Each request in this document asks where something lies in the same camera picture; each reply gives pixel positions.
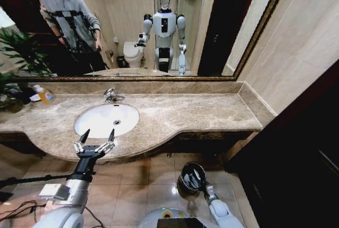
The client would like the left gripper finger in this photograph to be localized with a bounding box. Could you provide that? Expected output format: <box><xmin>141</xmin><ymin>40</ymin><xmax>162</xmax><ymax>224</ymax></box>
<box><xmin>98</xmin><ymin>128</ymin><xmax>117</xmax><ymax>155</ymax></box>
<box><xmin>73</xmin><ymin>129</ymin><xmax>91</xmax><ymax>154</ymax></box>

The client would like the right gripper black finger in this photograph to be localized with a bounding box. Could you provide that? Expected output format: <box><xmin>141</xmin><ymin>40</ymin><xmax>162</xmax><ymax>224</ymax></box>
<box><xmin>184</xmin><ymin>170</ymin><xmax>202</xmax><ymax>186</ymax></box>

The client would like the black round trash bin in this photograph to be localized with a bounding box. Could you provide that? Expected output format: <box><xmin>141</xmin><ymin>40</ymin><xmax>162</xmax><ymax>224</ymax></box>
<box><xmin>176</xmin><ymin>161</ymin><xmax>208</xmax><ymax>196</ymax></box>

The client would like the white oval sink basin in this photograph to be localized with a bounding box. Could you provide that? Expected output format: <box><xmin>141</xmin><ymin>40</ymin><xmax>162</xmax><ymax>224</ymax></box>
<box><xmin>74</xmin><ymin>103</ymin><xmax>140</xmax><ymax>139</ymax></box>

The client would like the chrome faucet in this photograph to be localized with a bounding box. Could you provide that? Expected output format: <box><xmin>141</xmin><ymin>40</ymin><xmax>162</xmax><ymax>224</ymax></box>
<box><xmin>102</xmin><ymin>87</ymin><xmax>126</xmax><ymax>104</ymax></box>

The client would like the orange hand soap bottle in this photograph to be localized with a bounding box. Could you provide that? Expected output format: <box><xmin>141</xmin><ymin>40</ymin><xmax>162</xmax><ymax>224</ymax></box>
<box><xmin>33</xmin><ymin>84</ymin><xmax>56</xmax><ymax>105</ymax></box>

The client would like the dark plant pot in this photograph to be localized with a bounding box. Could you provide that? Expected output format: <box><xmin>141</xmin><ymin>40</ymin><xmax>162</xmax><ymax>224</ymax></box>
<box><xmin>0</xmin><ymin>97</ymin><xmax>25</xmax><ymax>114</ymax></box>

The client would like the dark wooden door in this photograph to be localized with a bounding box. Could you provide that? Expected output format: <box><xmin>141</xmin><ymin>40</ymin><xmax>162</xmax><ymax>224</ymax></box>
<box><xmin>224</xmin><ymin>59</ymin><xmax>339</xmax><ymax>228</ymax></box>

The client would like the green leafy plant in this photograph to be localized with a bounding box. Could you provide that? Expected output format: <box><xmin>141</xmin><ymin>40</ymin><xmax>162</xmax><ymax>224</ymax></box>
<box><xmin>0</xmin><ymin>28</ymin><xmax>53</xmax><ymax>112</ymax></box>

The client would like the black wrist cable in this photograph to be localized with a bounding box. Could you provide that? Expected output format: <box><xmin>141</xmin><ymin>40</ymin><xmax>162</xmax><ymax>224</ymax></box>
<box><xmin>0</xmin><ymin>173</ymin><xmax>73</xmax><ymax>189</ymax></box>

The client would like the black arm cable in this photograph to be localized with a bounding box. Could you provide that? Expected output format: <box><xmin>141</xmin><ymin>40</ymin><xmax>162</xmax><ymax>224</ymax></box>
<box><xmin>84</xmin><ymin>205</ymin><xmax>105</xmax><ymax>228</ymax></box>

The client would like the thin black floor cable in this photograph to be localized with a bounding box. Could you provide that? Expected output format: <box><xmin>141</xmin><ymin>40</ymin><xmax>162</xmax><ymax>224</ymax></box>
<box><xmin>0</xmin><ymin>200</ymin><xmax>47</xmax><ymax>224</ymax></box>

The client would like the gold framed wall mirror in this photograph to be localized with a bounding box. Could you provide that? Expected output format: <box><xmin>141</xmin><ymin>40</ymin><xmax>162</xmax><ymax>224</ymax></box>
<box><xmin>0</xmin><ymin>0</ymin><xmax>293</xmax><ymax>82</ymax></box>

